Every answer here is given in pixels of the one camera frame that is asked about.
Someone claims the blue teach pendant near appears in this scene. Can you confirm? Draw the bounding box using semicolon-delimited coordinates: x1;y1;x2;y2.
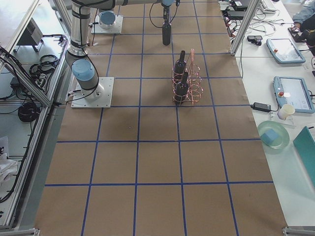
273;76;315;114

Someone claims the dark wine bottle in basket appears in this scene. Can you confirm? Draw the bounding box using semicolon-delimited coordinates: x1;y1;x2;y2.
174;72;189;105

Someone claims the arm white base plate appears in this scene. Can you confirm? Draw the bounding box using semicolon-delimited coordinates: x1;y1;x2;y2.
91;15;123;34
71;77;114;109

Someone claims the blue foam cube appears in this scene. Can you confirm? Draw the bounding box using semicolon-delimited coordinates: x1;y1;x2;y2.
260;129;281;146

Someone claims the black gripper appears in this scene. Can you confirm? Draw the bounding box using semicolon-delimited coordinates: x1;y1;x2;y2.
161;0;174;23

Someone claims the dark wine bottle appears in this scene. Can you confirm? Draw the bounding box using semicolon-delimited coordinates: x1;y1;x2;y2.
162;22;172;46
174;72;189;105

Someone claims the coiled black cable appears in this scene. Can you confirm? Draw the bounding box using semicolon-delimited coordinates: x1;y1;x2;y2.
17;102;41;123

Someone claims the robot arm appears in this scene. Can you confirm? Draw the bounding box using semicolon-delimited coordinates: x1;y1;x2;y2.
97;0;174;29
66;0;162;99

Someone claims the grey control box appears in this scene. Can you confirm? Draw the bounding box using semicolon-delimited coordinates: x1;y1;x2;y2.
13;18;43;53

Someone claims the green glass plate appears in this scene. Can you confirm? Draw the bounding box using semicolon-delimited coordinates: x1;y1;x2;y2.
257;120;290;149

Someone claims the black power adapter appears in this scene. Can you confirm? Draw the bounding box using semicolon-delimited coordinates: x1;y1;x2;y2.
251;102;271;113

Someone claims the aluminium frame post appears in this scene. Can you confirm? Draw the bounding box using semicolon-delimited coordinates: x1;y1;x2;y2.
230;0;260;56

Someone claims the blue teach pendant far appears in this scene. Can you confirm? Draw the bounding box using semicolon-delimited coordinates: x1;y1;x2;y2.
266;38;306;64

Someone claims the white paper cup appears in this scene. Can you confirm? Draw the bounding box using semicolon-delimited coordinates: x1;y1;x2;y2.
277;104;295;120

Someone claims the copper wire wine basket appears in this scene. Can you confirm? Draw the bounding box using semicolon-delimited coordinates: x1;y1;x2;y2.
172;48;203;106

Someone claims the teal book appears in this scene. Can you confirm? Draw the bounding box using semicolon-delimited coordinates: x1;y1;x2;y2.
293;126;315;186

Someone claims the blue teach pendant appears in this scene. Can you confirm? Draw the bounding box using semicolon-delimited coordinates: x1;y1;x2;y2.
266;38;306;64
273;76;315;114

